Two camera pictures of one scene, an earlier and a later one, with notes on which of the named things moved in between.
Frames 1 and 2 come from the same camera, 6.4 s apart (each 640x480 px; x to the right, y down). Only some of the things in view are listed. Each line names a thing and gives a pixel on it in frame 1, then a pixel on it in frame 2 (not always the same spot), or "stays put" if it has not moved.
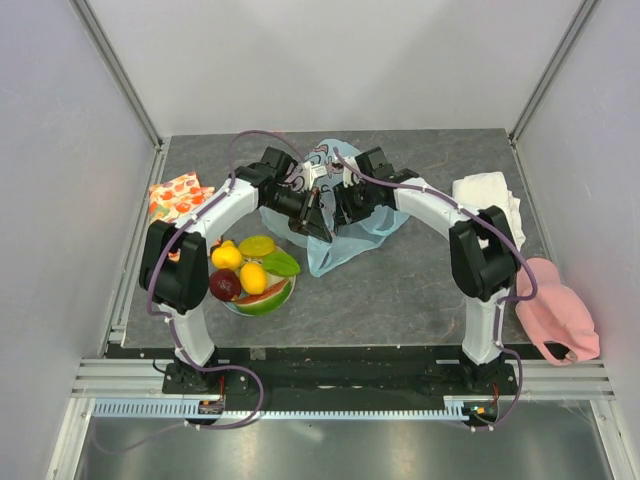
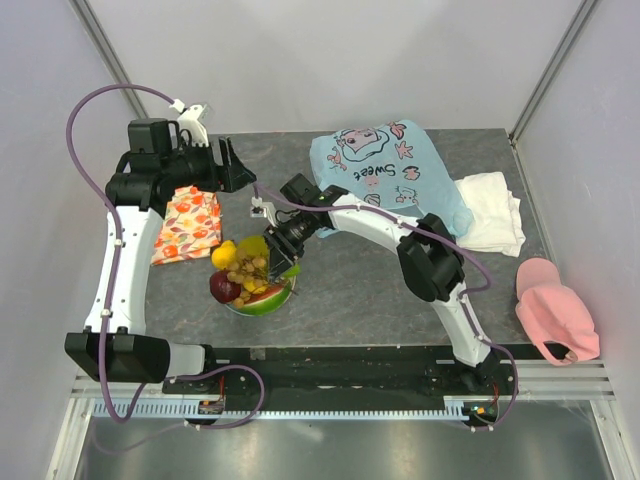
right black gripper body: [357, 202] → [281, 235]
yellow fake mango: [256, 246] stays put
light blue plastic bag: [352, 242] → [387, 164]
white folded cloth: [483, 190] stays put
